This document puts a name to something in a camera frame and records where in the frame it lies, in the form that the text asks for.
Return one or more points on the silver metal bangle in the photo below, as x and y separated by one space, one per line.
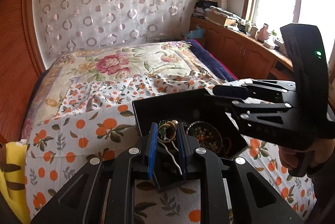
207 135

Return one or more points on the orange print bed cloth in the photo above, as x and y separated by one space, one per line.
77 118

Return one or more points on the pink ceramic figurine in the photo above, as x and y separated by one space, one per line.
263 33

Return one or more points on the cardboard box on cabinet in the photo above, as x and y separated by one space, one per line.
220 19

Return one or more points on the dark blue blanket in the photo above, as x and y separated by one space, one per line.
214 65

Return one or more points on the black jewelry box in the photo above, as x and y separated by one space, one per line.
167 111

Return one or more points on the floral bed quilt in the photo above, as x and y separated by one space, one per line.
110 72

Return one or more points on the yellow plush toy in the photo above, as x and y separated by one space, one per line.
14 181

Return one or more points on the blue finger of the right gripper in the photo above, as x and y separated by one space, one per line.
231 91

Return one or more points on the wooden side cabinet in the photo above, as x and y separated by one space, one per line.
244 56

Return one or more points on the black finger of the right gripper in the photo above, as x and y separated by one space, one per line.
230 105

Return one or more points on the person's right hand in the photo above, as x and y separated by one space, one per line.
323 155

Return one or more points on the pile of folded clothes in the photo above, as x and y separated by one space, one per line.
204 6

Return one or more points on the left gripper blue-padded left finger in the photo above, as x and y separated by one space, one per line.
152 148

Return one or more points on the tissue box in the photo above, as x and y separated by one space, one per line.
269 44

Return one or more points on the teal plastic bag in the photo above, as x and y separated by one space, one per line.
197 33

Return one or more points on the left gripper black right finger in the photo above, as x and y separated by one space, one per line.
186 145

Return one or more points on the silver purple hair comb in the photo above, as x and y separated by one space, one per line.
172 157

